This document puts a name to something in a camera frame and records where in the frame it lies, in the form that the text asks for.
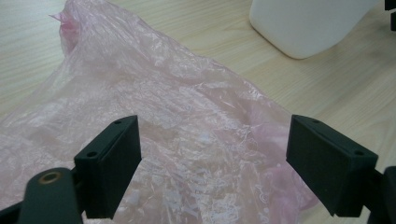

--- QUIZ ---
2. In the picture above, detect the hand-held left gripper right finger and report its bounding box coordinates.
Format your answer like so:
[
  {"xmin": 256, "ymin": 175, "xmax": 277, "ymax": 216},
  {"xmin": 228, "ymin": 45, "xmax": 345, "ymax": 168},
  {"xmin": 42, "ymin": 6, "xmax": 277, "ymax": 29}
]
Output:
[{"xmin": 285, "ymin": 114, "xmax": 379, "ymax": 217}]

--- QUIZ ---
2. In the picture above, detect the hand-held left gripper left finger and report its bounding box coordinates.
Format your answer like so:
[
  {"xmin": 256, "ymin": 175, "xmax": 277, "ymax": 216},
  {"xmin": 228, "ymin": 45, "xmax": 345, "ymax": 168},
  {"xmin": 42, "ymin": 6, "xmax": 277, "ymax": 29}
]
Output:
[{"xmin": 74, "ymin": 115, "xmax": 143, "ymax": 219}]

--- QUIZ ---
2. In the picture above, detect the pink plastic bag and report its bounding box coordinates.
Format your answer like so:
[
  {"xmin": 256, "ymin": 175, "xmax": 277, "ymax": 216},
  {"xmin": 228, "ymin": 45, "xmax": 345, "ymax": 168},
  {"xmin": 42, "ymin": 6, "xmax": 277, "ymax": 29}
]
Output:
[{"xmin": 0, "ymin": 0, "xmax": 320, "ymax": 224}]

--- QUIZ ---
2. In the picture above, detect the white plastic bin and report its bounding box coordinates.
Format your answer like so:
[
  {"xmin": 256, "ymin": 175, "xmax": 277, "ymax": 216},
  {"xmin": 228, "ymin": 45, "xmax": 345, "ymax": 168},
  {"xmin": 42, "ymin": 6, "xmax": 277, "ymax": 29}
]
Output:
[{"xmin": 248, "ymin": 0, "xmax": 379, "ymax": 61}]

